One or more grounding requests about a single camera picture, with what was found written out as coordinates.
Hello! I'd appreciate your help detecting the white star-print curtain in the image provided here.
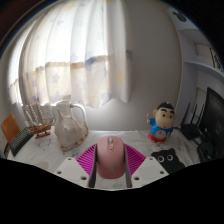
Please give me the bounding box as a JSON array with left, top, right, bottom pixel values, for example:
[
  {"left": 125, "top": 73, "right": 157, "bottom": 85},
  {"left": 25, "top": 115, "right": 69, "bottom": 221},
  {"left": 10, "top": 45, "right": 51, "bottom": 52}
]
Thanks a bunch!
[{"left": 8, "top": 0, "right": 134, "bottom": 108}]

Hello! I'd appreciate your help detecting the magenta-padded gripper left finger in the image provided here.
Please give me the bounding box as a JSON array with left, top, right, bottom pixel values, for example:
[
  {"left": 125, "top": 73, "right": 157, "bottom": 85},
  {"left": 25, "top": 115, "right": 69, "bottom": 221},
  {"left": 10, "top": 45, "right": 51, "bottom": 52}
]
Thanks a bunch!
[{"left": 53, "top": 143, "right": 99, "bottom": 188}]

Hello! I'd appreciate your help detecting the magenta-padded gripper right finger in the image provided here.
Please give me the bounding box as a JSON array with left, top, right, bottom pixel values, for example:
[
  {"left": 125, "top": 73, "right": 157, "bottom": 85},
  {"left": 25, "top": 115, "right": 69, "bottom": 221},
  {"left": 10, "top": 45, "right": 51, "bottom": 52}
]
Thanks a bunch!
[{"left": 123, "top": 143, "right": 169, "bottom": 188}]

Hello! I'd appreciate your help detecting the white wall shelf unit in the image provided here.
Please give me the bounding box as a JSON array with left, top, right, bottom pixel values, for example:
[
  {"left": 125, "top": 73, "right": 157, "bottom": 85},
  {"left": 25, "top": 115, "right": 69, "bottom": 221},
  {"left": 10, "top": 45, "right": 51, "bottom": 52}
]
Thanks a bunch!
[{"left": 166, "top": 6, "right": 224, "bottom": 88}]

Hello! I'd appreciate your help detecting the black cat-shaped mouse pad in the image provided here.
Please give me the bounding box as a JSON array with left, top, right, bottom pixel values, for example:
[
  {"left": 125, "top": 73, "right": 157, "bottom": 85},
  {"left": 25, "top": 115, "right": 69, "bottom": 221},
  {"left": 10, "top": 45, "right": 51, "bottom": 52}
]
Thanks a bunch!
[{"left": 150, "top": 147, "right": 186, "bottom": 175}]

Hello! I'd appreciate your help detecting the pink computer mouse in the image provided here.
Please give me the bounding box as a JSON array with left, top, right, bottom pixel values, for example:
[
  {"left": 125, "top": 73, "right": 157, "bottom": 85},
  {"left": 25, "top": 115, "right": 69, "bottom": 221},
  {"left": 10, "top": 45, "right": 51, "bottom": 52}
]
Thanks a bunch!
[{"left": 95, "top": 135, "right": 127, "bottom": 180}]

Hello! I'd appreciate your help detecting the cartoon boy figurine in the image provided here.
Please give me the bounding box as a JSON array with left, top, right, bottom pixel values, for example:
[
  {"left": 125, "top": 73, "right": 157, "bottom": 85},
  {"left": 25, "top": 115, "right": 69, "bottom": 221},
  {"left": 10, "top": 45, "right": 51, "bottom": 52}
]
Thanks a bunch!
[{"left": 145, "top": 101, "right": 176, "bottom": 144}]

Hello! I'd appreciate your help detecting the black computer monitor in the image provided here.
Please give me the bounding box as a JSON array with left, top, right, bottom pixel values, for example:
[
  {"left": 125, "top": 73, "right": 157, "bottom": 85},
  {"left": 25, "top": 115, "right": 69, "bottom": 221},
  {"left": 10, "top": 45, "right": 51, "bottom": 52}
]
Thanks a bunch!
[{"left": 196, "top": 87, "right": 224, "bottom": 163}]

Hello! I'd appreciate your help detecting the white patterned tablecloth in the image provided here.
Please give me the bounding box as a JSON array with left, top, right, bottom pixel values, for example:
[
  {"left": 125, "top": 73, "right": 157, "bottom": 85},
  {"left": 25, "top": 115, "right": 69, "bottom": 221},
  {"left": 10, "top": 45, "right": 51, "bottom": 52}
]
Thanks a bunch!
[{"left": 6, "top": 129, "right": 201, "bottom": 190}]

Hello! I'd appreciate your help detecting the dark computer keyboard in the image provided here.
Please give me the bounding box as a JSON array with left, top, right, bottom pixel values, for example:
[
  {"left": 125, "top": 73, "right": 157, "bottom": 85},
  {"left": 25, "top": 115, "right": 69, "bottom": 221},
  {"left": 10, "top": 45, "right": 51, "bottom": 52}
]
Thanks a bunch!
[{"left": 8, "top": 126, "right": 34, "bottom": 157}]

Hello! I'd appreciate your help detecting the black wireless router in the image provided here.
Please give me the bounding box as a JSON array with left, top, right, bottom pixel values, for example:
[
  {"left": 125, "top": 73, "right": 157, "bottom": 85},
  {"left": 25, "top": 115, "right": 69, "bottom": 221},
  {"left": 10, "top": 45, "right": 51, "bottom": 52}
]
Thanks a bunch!
[{"left": 179, "top": 101, "right": 205, "bottom": 140}]

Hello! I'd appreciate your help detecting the wooden model sailing ship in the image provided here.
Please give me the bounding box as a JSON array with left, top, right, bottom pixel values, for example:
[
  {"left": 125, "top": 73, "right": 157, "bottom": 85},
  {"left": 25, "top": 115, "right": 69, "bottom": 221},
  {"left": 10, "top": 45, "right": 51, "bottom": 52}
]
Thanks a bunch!
[{"left": 21, "top": 102, "right": 55, "bottom": 139}]

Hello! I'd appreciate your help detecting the large white conch shell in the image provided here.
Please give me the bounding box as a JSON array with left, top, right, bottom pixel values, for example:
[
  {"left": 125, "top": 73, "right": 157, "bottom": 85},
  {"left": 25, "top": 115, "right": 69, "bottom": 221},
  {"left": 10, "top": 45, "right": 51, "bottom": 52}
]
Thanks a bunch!
[{"left": 54, "top": 99, "right": 90, "bottom": 152}]

